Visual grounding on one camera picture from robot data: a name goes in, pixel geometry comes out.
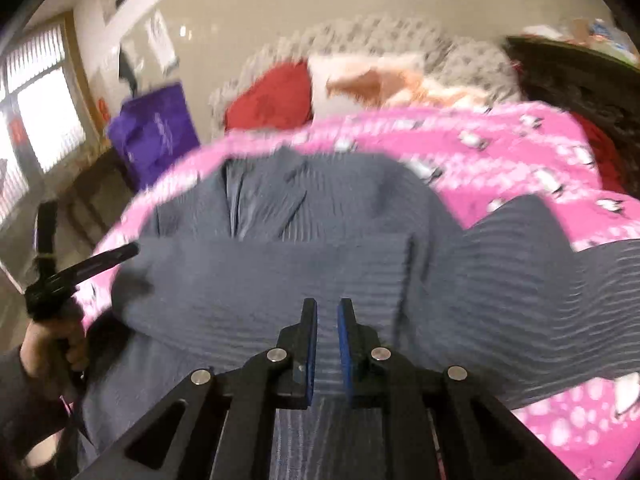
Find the purple bag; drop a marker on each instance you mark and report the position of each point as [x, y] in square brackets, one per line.
[155, 130]

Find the person's left forearm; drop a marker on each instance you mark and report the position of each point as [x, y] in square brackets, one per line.
[25, 410]

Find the grey floral headboard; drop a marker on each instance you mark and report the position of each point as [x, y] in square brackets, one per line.
[380, 32]

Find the red cloth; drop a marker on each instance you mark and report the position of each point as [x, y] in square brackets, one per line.
[600, 150]

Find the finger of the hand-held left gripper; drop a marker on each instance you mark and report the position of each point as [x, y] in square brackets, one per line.
[100, 262]

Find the dark side table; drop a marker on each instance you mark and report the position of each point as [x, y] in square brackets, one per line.
[95, 195]

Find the red pillow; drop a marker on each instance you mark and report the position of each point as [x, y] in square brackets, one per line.
[270, 95]

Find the white and orange pillow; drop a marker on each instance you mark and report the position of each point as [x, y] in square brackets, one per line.
[360, 80]

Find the grey striped jacket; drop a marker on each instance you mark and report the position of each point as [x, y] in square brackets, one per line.
[250, 285]

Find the white wall paper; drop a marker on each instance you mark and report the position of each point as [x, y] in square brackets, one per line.
[162, 40]

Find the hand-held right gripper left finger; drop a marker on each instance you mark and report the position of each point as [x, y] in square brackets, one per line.
[312, 350]

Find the person's left hand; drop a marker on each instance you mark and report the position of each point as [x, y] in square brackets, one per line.
[42, 355]

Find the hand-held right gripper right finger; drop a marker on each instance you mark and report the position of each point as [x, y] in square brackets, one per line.
[344, 350]

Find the dark wall fixture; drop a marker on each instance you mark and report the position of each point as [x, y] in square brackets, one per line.
[127, 72]

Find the pink printed blanket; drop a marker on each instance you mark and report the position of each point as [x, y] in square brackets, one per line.
[500, 160]

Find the window with blinds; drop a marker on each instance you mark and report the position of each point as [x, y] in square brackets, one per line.
[45, 115]

